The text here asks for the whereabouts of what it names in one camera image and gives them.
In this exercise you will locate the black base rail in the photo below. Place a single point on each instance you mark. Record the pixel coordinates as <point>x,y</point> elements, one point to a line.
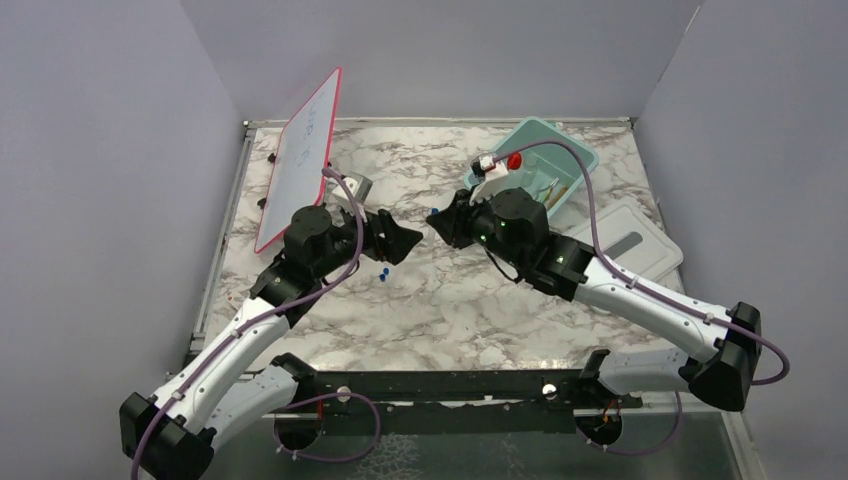
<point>358,403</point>

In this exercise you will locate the white bin lid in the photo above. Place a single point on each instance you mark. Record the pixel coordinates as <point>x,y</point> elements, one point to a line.
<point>631,239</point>

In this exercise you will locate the tan bristle test tube brush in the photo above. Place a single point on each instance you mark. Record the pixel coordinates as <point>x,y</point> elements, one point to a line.
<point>560,193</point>

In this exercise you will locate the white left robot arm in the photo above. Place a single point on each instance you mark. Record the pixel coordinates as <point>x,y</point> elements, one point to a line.
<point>174,432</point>

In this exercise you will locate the pink framed whiteboard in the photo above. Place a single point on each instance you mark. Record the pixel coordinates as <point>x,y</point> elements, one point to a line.
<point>303,152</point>

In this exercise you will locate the teal plastic bin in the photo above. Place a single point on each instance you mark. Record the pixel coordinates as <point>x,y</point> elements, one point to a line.
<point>547,154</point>

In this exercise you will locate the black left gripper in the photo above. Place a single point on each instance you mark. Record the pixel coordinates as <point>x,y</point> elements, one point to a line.
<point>396,243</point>

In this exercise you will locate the aluminium frame rail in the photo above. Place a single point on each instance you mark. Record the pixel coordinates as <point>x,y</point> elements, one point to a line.
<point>653,403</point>

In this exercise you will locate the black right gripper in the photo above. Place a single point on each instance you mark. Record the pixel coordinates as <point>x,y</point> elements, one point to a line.
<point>452,221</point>

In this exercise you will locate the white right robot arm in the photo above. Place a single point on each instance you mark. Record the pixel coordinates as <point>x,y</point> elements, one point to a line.
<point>714,354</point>

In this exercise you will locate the red pipette in bin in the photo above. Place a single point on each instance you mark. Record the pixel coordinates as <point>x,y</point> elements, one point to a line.
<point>514,161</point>

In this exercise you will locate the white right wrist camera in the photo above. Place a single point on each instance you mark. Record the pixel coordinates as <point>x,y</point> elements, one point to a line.
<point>491,174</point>

